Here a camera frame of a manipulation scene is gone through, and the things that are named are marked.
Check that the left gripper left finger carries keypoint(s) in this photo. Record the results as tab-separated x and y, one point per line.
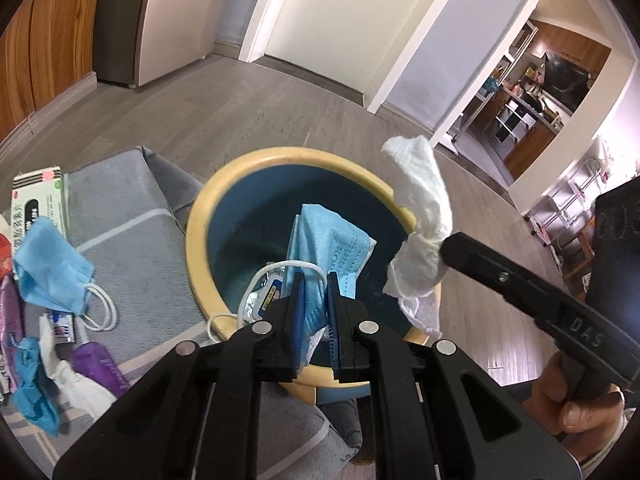
195	413

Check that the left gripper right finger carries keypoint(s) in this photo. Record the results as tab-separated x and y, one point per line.
436	413

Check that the blue plastic wrapper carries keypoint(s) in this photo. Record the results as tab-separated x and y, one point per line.
267	289

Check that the white tissue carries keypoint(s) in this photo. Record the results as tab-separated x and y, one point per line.
416	269

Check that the light blue face mask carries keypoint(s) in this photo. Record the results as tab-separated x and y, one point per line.
321	243

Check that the white green medicine box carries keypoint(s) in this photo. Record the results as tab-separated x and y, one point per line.
37	193

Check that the yellow blue trash bin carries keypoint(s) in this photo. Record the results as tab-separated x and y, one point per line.
243	217

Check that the person's right hand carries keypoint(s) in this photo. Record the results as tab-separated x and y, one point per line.
590	425

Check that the teal crumpled wrapper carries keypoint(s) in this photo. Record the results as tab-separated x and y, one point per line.
33	396

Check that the white interior door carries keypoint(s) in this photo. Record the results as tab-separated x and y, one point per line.
364	45

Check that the wooden cabinet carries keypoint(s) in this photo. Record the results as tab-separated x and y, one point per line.
46	59

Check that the silver refrigerator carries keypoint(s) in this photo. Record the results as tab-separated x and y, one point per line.
136	42

